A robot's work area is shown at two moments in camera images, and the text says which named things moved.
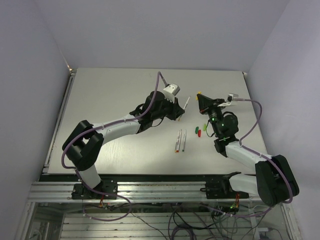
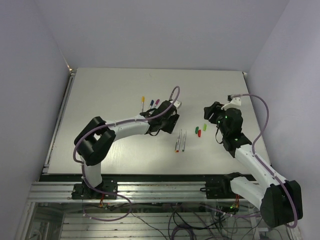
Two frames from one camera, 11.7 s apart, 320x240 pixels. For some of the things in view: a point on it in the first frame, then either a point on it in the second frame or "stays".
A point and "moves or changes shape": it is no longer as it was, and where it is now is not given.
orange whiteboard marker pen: [179, 119] moves or changes shape
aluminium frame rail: [139, 192] stays
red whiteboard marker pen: [179, 141] stays
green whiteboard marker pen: [184, 140] stays
